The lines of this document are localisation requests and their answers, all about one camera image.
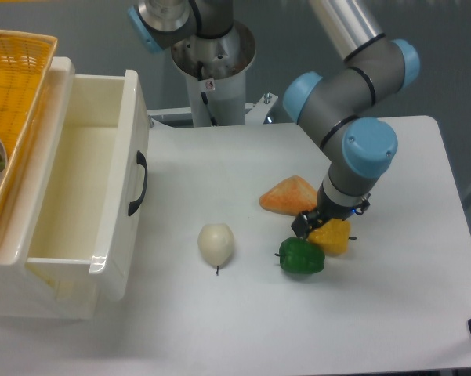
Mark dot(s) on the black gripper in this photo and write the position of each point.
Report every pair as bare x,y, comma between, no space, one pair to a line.
314,217

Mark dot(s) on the green bell pepper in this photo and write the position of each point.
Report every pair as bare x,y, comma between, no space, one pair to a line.
299,256

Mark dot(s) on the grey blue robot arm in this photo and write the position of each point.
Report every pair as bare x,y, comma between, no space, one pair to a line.
329,110

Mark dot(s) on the orange triangular bread piece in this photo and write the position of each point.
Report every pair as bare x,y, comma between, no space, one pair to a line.
290,197

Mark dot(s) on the yellow bell pepper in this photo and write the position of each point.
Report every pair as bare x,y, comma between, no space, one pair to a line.
333,238

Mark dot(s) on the white onion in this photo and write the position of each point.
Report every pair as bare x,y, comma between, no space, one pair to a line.
216,244

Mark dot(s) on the white plastic drawer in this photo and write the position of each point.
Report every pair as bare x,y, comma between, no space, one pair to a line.
83,232

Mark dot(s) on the white drawer cabinet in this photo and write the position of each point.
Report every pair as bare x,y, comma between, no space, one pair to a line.
24,293

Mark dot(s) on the yellow woven basket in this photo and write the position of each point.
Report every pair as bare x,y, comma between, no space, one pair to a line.
25,59

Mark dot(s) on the black drawer handle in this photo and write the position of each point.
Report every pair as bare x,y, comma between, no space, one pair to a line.
135,205

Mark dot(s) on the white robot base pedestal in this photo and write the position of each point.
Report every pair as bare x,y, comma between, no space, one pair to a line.
215,74

